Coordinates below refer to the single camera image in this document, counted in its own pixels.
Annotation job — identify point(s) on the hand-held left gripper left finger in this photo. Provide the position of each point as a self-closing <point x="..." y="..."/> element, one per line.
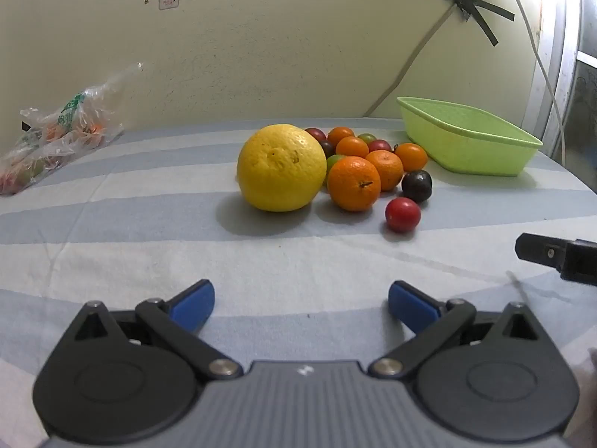
<point x="193" y="305"/>

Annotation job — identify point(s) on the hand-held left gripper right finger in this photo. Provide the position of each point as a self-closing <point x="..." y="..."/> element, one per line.
<point x="410" y="305"/>

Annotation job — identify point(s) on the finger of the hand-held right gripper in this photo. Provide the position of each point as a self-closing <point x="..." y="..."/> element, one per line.
<point x="541" y="249"/>

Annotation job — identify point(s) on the large dark purple tomato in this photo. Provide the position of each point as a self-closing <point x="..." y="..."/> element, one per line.
<point x="416" y="185"/>

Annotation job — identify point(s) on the green plastic basket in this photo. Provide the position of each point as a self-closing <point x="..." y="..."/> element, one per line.
<point x="466" y="144"/>

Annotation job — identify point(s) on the large yellow grapefruit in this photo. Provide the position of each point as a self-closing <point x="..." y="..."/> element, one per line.
<point x="280" y="168"/>

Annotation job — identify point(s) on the green cherry tomato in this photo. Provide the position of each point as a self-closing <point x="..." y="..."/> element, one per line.
<point x="368" y="138"/>
<point x="333" y="162"/>

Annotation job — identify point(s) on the small dark purple tomato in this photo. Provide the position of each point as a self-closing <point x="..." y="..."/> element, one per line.
<point x="327" y="148"/>

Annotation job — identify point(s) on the dark red cherry tomato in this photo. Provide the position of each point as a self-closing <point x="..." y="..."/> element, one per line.
<point x="315" y="133"/>

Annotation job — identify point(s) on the striped blue white bedsheet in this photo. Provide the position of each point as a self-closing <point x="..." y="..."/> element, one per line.
<point x="140" y="242"/>

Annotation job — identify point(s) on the clear plastic bag of vegetables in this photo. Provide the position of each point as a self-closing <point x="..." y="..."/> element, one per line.
<point x="56" y="140"/>

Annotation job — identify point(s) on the frosted glass sliding door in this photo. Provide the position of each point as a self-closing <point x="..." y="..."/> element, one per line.
<point x="572" y="32"/>

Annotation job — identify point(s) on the black tape cross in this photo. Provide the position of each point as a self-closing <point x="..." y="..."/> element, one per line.
<point x="475" y="7"/>

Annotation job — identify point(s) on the small white wall sticker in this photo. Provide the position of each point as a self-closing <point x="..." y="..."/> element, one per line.
<point x="168" y="2"/>

